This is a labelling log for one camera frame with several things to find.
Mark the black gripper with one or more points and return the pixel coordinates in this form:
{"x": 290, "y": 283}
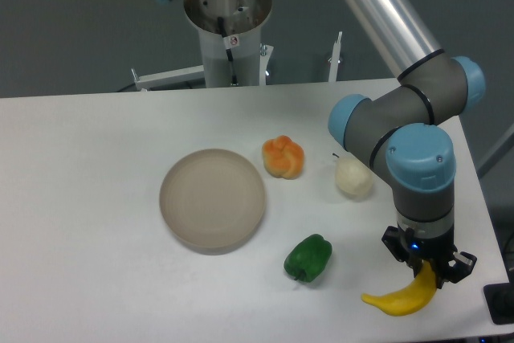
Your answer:
{"x": 408, "y": 245}

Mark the yellow banana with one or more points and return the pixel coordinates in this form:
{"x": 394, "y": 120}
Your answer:
{"x": 409, "y": 299}

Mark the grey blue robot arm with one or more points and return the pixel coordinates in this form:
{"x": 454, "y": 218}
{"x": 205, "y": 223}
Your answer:
{"x": 397, "y": 136}

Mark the black device at table edge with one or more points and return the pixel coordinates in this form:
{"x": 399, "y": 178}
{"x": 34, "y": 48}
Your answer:
{"x": 499, "y": 298}

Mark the white pear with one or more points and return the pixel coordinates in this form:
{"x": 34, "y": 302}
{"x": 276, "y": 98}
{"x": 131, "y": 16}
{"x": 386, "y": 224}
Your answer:
{"x": 352, "y": 177}

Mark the green bell pepper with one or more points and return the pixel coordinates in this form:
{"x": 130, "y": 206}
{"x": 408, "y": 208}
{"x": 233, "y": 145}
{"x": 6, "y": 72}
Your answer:
{"x": 308, "y": 259}

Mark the orange bread roll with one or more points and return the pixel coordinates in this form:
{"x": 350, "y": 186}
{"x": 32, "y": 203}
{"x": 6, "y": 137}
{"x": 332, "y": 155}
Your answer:
{"x": 282, "y": 157}

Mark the beige round plate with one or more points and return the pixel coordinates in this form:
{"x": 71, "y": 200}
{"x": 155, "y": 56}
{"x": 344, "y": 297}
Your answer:
{"x": 213, "y": 200}

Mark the grey diagonal frame bar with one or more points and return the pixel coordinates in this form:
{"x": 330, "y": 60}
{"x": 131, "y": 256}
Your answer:
{"x": 497, "y": 151}

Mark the white upright metal bracket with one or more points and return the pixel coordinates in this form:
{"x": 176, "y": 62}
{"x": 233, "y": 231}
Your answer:
{"x": 335, "y": 59}

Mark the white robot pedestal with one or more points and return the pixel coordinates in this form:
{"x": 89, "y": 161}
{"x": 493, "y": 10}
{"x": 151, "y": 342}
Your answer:
{"x": 229, "y": 33}

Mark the white metal frame bracket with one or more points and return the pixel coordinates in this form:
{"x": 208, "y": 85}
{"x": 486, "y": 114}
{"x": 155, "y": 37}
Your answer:
{"x": 167, "y": 78}

